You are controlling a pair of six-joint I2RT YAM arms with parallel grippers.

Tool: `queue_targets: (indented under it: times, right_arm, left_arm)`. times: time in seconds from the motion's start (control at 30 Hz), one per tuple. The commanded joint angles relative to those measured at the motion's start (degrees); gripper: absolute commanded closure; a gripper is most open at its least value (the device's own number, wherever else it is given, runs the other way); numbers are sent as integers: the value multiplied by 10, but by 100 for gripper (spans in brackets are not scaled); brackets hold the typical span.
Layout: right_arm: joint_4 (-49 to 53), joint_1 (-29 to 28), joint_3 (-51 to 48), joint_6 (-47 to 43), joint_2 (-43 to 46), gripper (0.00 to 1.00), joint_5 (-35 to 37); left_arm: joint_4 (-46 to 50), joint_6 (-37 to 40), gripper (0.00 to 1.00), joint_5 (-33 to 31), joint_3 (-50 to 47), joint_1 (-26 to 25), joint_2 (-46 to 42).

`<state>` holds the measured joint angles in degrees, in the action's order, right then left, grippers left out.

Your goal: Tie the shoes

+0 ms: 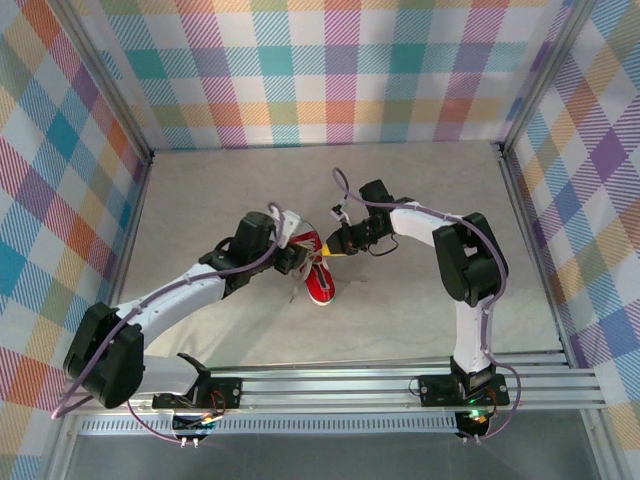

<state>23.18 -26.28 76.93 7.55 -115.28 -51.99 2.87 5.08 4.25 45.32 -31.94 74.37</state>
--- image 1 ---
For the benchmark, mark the white shoelace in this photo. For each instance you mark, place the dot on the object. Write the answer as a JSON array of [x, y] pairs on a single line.
[[311, 256]]

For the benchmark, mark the thin aluminium edge rail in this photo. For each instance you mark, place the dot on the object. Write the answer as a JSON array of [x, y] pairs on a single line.
[[525, 357]]

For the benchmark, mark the aluminium frame leg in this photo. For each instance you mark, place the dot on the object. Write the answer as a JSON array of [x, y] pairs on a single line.
[[62, 450], [597, 450]]

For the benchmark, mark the grey metal panel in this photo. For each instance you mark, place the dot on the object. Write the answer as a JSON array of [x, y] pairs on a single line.
[[325, 457]]

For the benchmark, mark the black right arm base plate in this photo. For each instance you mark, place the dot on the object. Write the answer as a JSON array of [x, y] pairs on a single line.
[[435, 390]]

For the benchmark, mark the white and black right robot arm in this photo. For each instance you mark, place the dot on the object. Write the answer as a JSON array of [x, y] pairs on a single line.
[[470, 335]]

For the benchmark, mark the aluminium side rail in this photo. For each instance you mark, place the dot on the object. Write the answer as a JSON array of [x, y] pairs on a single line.
[[534, 250]]

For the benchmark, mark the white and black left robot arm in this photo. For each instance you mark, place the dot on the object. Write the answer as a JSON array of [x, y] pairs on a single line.
[[170, 295]]

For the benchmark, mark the red canvas sneaker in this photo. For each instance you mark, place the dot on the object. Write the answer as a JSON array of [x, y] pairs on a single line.
[[322, 290]]

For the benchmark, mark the aluminium frame post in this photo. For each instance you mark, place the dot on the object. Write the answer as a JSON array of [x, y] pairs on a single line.
[[102, 75], [542, 75]]

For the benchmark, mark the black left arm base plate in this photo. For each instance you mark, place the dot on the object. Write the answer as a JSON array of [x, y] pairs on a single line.
[[225, 390]]

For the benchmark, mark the wide aluminium mounting rail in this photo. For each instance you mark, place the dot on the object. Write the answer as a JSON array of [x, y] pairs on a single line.
[[325, 390]]

